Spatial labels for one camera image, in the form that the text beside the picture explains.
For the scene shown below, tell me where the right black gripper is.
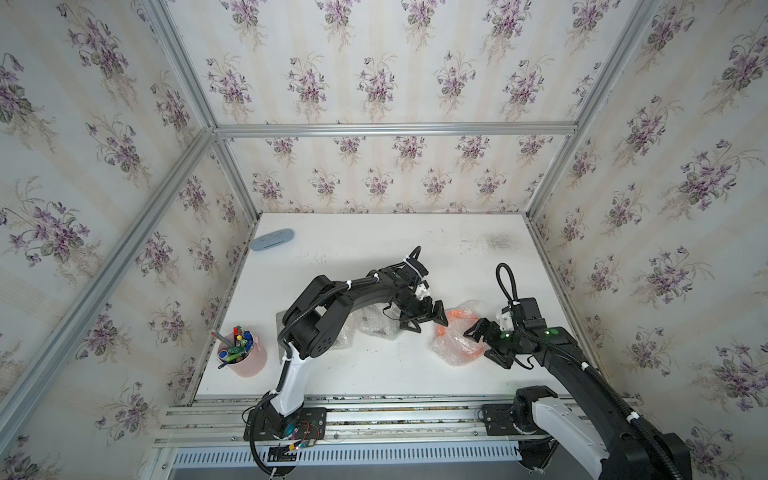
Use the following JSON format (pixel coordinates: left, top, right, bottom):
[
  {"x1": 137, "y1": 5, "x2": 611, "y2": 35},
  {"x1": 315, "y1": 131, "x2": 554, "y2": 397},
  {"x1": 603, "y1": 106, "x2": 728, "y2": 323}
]
[{"x1": 463, "y1": 316, "x2": 527, "y2": 364}]

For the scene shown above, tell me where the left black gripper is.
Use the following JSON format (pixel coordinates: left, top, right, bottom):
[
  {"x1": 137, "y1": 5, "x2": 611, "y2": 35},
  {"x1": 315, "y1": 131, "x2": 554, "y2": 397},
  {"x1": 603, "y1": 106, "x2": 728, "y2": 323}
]
[{"x1": 395, "y1": 290, "x2": 450, "y2": 330}]

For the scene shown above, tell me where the bubble wrap around orange plate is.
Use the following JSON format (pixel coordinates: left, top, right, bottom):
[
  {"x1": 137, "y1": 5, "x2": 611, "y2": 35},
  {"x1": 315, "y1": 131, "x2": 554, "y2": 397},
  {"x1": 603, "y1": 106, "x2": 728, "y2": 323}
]
[{"x1": 430, "y1": 300, "x2": 495, "y2": 367}]

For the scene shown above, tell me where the orange dinner plate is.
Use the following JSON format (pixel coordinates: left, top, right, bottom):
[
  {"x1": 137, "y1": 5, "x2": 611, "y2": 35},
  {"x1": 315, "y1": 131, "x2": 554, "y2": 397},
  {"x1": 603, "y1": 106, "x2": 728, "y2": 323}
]
[{"x1": 431, "y1": 308, "x2": 485, "y2": 367}]

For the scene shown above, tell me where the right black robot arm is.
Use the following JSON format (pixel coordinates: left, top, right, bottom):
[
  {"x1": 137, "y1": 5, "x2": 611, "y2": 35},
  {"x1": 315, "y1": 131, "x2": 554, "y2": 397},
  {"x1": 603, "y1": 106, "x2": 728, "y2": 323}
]
[{"x1": 464, "y1": 279, "x2": 692, "y2": 479}]

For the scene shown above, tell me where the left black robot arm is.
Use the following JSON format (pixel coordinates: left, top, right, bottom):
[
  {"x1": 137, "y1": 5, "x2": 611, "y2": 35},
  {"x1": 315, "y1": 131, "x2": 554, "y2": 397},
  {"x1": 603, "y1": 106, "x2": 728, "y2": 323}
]
[{"x1": 244, "y1": 246, "x2": 448, "y2": 479}]

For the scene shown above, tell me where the middle bubble wrapped plate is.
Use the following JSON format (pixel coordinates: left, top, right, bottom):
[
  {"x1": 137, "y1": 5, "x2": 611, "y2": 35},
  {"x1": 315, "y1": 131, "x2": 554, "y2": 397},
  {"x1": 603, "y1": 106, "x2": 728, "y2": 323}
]
[{"x1": 350, "y1": 303, "x2": 404, "y2": 341}]

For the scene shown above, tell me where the bubble wrapped plate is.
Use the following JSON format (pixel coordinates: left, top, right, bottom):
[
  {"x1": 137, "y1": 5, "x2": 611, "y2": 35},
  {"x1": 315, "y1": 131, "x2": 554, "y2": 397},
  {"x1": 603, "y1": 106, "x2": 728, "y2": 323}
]
[
  {"x1": 330, "y1": 313, "x2": 357, "y2": 351},
  {"x1": 350, "y1": 303, "x2": 404, "y2": 341}
]

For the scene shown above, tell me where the left bubble wrapped plate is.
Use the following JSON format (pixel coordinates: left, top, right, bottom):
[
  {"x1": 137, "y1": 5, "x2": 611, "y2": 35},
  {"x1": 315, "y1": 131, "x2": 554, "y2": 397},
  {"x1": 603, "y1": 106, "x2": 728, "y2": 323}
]
[{"x1": 330, "y1": 313, "x2": 357, "y2": 351}]

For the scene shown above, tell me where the white vented panel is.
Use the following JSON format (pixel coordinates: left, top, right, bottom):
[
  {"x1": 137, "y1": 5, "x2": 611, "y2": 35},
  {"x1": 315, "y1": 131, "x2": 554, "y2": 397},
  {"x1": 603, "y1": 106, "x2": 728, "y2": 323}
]
[{"x1": 171, "y1": 440, "x2": 522, "y2": 469}]

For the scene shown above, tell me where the grey flat block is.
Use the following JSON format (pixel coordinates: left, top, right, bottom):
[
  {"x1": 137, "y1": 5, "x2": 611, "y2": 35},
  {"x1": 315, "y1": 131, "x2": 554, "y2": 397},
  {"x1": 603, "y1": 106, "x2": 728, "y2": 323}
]
[{"x1": 276, "y1": 310, "x2": 286, "y2": 348}]

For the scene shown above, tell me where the pink pen cup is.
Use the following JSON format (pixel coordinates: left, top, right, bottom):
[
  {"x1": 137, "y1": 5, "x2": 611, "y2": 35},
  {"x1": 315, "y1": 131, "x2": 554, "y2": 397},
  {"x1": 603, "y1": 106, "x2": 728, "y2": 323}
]
[{"x1": 211, "y1": 325, "x2": 268, "y2": 378}]

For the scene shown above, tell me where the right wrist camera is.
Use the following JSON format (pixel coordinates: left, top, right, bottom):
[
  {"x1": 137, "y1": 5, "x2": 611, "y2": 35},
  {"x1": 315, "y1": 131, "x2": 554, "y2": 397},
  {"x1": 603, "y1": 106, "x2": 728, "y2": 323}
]
[{"x1": 496, "y1": 308, "x2": 515, "y2": 332}]

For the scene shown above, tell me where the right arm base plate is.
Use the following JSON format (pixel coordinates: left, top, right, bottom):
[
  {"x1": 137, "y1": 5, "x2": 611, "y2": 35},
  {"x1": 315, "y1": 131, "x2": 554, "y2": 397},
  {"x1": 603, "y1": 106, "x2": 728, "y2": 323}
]
[{"x1": 477, "y1": 403, "x2": 551, "y2": 438}]

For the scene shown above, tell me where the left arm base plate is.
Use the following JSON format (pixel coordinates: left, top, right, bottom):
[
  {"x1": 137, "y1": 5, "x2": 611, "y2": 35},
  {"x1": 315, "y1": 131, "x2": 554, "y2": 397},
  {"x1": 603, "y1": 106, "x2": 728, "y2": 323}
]
[{"x1": 242, "y1": 403, "x2": 327, "y2": 442}]

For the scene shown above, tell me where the aluminium front rail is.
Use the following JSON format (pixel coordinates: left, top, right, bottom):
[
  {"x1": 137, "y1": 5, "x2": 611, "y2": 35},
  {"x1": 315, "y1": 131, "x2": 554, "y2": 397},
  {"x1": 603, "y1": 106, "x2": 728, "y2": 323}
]
[{"x1": 152, "y1": 394, "x2": 514, "y2": 448}]

